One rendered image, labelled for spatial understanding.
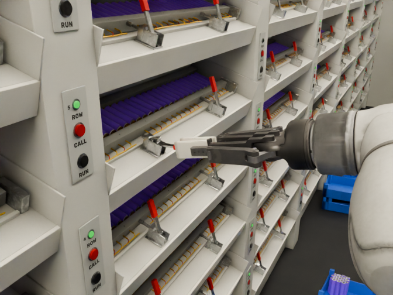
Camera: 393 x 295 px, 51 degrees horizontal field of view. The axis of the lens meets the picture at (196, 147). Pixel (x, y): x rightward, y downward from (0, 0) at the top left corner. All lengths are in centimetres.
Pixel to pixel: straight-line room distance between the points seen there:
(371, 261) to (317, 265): 166
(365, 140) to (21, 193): 44
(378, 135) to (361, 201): 12
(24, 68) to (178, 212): 53
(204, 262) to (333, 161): 60
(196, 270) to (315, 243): 123
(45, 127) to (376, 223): 37
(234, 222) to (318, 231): 111
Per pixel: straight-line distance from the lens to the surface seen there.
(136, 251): 81
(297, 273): 200
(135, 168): 69
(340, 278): 188
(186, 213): 92
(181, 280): 103
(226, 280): 134
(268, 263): 175
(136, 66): 64
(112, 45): 65
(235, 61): 112
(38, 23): 49
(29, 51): 49
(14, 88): 47
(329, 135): 57
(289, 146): 59
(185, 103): 91
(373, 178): 46
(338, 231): 234
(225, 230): 121
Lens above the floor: 122
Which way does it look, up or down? 22 degrees down
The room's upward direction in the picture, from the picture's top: straight up
